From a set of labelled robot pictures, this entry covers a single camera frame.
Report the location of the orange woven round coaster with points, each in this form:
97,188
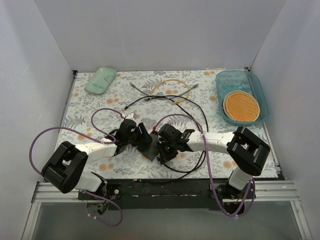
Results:
241,106

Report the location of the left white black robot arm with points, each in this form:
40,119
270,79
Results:
65,168

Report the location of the floral patterned table mat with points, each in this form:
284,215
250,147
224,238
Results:
179,98

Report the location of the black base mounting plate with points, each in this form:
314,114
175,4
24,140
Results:
183,194

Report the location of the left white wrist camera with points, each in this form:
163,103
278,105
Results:
131,116

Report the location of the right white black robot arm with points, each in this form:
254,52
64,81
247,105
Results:
247,150

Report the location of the black network switch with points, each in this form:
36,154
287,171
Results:
151,150

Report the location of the aluminium frame rail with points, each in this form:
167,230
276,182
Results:
265,191

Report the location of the teal plastic tray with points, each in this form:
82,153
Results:
239,80

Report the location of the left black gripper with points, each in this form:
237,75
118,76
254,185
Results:
141,132

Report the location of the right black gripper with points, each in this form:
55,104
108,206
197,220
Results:
162,139

